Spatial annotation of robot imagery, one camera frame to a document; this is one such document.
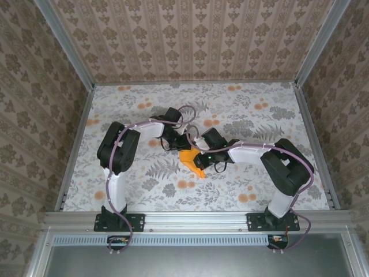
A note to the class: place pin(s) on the orange paper sheet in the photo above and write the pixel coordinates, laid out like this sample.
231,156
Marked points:
187,158

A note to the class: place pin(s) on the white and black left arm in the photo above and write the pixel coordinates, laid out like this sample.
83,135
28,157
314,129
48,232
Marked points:
118,184

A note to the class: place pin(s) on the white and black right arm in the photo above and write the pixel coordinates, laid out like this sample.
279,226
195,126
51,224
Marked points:
248,155

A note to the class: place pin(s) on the floral print table cover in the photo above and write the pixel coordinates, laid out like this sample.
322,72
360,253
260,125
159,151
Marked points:
144,101

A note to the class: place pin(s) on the small electronics board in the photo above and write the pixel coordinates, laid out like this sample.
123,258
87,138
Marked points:
118,241
278,239

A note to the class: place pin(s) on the grey metal lower panel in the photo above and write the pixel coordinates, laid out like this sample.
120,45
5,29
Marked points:
201,262

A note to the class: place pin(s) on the thin aluminium back rail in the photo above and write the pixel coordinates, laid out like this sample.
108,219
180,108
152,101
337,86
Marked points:
201,83

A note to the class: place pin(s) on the aluminium front frame beam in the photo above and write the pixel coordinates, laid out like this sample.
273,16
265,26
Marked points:
196,219

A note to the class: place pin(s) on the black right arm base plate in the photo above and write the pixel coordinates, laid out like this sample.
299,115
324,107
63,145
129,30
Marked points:
255,222

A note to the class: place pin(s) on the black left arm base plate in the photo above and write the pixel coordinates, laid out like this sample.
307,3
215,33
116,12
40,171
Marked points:
138,222

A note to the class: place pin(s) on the aluminium side rail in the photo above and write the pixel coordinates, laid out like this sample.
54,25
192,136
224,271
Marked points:
75,150
317,144

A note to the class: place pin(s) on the aluminium corner post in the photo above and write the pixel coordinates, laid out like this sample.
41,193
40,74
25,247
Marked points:
66,46
317,46

